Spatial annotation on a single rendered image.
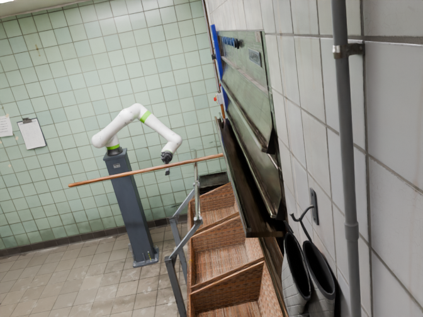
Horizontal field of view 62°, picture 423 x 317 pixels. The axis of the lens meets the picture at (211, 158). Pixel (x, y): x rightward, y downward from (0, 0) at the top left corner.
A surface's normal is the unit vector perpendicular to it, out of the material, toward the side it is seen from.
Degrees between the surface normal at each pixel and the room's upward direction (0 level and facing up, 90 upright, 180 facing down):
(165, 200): 90
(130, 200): 90
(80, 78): 90
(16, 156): 90
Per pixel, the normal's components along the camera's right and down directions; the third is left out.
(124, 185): 0.13, 0.33
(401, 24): -0.98, 0.19
